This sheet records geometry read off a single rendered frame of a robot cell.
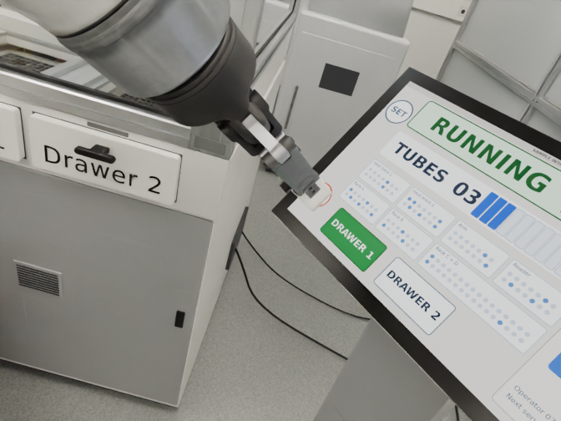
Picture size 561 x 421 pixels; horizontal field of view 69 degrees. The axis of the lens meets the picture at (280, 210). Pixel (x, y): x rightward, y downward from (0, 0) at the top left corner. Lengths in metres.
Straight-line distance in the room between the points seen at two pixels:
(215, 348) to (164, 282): 0.66
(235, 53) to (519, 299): 0.40
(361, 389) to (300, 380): 0.87
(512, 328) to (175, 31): 0.44
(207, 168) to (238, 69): 0.54
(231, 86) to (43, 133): 0.67
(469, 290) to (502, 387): 0.10
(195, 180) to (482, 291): 0.54
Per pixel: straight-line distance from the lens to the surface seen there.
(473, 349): 0.52
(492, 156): 0.59
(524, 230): 0.55
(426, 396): 0.70
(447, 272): 0.54
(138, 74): 0.25
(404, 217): 0.57
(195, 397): 1.53
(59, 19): 0.23
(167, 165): 0.81
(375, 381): 0.75
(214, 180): 0.81
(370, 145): 0.63
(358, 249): 0.57
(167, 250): 0.95
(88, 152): 0.83
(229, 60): 0.27
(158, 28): 0.23
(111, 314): 1.18
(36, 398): 1.55
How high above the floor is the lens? 1.32
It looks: 33 degrees down
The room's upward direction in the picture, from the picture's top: 17 degrees clockwise
